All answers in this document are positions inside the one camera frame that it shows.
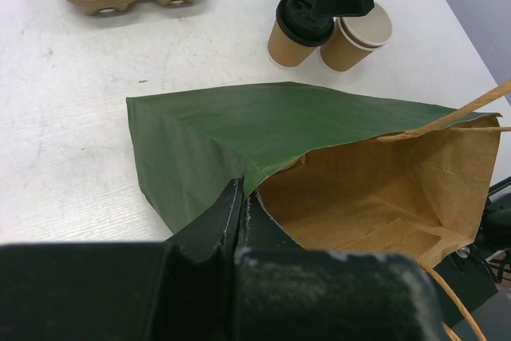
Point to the green paper bag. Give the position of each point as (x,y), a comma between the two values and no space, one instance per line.
(377,191)

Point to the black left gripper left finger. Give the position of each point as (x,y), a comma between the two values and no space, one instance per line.
(212,234)

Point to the black plastic cup lid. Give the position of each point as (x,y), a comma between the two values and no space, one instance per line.
(296,19)

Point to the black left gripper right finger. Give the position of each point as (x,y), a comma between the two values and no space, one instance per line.
(259,231)

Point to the single brown paper cup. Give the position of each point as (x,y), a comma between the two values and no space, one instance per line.
(286,52)

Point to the brown paper cup stack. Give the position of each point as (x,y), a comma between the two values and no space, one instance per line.
(355,38)

